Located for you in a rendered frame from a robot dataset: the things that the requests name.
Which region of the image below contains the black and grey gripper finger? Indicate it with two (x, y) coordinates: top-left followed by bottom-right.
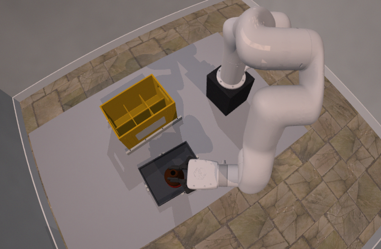
(167, 177), (195, 194)
(168, 156), (195, 171)

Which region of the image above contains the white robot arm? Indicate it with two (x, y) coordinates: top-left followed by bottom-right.
(217, 6), (324, 194)

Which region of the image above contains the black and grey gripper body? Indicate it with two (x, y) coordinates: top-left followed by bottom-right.
(187, 159), (219, 190)

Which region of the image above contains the yellow storage crate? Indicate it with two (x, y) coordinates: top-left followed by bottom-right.
(100, 79), (177, 150)

